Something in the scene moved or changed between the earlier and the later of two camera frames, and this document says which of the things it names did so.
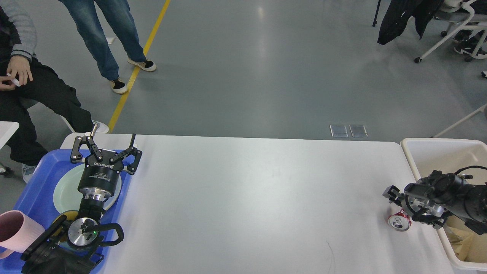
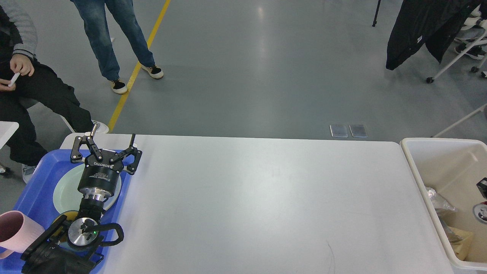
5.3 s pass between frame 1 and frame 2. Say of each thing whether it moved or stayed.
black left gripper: stayed
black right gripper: moved
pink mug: stayed
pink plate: stayed
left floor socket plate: stayed
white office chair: moved
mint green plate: stayed
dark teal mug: stayed
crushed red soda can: moved
